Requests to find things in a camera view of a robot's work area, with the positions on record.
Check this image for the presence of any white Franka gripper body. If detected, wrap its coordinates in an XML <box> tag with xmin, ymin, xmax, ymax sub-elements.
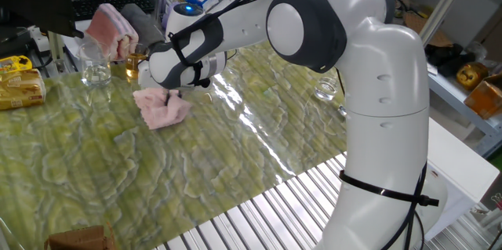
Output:
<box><xmin>136</xmin><ymin>60</ymin><xmax>180</xmax><ymax>92</ymax></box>

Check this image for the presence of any pink cloth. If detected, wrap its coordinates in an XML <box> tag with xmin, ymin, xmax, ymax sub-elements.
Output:
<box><xmin>132</xmin><ymin>87</ymin><xmax>193</xmax><ymax>131</ymax></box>

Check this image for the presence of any glass beaker with amber liquid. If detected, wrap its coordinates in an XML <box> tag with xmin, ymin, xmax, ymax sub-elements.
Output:
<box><xmin>124</xmin><ymin>42</ymin><xmax>151</xmax><ymax>80</ymax></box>

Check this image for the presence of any glass beaker with water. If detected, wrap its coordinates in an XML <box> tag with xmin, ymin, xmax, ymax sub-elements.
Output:
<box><xmin>77</xmin><ymin>42</ymin><xmax>113</xmax><ymax>88</ymax></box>

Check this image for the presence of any grey rolled towel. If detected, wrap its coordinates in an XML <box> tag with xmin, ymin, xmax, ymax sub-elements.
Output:
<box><xmin>120</xmin><ymin>3</ymin><xmax>166</xmax><ymax>53</ymax></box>

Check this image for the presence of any pink striped towel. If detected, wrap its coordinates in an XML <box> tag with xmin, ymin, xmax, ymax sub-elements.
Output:
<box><xmin>84</xmin><ymin>2</ymin><xmax>140</xmax><ymax>62</ymax></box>

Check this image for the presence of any green marbled table mat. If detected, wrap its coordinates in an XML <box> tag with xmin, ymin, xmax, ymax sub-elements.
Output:
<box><xmin>0</xmin><ymin>40</ymin><xmax>348</xmax><ymax>250</ymax></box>

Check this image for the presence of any black keyboard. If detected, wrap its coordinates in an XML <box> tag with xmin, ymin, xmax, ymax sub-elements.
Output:
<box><xmin>71</xmin><ymin>0</ymin><xmax>157</xmax><ymax>22</ymax></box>

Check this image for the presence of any white power strip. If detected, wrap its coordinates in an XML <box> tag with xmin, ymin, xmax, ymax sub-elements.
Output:
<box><xmin>26</xmin><ymin>25</ymin><xmax>50</xmax><ymax>53</ymax></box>

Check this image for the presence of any yellow packaged box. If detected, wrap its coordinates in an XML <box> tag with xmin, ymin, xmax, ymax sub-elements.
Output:
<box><xmin>0</xmin><ymin>68</ymin><xmax>47</xmax><ymax>111</ymax></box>

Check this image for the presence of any yellow snack package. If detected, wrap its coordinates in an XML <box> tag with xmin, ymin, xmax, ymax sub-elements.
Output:
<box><xmin>0</xmin><ymin>55</ymin><xmax>34</xmax><ymax>75</ymax></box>

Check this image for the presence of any brown cardboard box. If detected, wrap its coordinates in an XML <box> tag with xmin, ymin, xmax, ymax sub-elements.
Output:
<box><xmin>43</xmin><ymin>222</ymin><xmax>117</xmax><ymax>250</ymax></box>

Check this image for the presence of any black bundle on shelf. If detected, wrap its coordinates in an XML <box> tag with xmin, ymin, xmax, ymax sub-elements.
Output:
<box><xmin>425</xmin><ymin>42</ymin><xmax>478</xmax><ymax>78</ymax></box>

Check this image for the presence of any golden bread bag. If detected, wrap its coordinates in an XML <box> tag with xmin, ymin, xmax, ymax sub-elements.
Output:
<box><xmin>456</xmin><ymin>61</ymin><xmax>490</xmax><ymax>91</ymax></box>

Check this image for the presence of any orange carton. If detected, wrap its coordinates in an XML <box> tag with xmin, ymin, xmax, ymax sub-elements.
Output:
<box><xmin>464</xmin><ymin>73</ymin><xmax>502</xmax><ymax>121</ymax></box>

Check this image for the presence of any short aluminium frame post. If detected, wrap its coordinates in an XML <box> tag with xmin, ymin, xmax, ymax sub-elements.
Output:
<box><xmin>46</xmin><ymin>30</ymin><xmax>68</xmax><ymax>74</ymax></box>

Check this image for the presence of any black cable tie strap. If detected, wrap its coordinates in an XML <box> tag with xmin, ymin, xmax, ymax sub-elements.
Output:
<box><xmin>339</xmin><ymin>169</ymin><xmax>440</xmax><ymax>208</ymax></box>

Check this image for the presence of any slanted aluminium frame post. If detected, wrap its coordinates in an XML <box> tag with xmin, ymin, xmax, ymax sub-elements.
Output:
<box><xmin>418</xmin><ymin>0</ymin><xmax>478</xmax><ymax>45</ymax></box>

